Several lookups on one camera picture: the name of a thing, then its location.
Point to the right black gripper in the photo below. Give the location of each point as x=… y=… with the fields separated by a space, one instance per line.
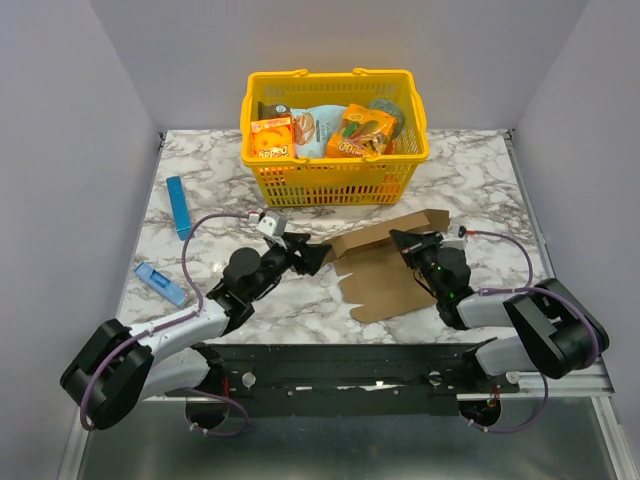
x=420 y=247

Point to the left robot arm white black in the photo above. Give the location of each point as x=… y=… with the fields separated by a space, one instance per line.
x=119 y=366

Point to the long blue box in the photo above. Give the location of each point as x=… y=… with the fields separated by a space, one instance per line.
x=180 y=210

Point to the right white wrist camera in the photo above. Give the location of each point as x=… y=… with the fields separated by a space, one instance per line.
x=457 y=240

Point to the green round scrubber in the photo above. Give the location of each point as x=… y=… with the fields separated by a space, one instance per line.
x=393 y=109

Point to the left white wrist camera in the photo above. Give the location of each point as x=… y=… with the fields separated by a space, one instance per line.
x=271 y=225

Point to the yellow plastic shopping basket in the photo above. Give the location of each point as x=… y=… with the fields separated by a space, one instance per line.
x=302 y=182

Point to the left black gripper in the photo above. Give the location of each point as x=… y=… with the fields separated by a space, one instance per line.
x=312 y=255

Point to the brown cardboard box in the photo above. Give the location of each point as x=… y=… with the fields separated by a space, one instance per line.
x=374 y=277

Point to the orange gummy candy bag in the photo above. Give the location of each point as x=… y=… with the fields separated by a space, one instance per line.
x=363 y=132

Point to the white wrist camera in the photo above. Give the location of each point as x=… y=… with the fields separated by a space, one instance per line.
x=271 y=225
x=457 y=240

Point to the light blue chips bag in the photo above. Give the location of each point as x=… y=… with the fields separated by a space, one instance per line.
x=314 y=127

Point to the small blue box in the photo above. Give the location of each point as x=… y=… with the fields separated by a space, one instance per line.
x=163 y=285

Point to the dark brown packet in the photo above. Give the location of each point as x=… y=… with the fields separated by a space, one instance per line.
x=266 y=112

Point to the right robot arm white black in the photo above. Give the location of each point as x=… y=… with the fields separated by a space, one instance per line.
x=555 y=333

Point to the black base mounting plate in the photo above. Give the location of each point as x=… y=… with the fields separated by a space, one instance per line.
x=347 y=380

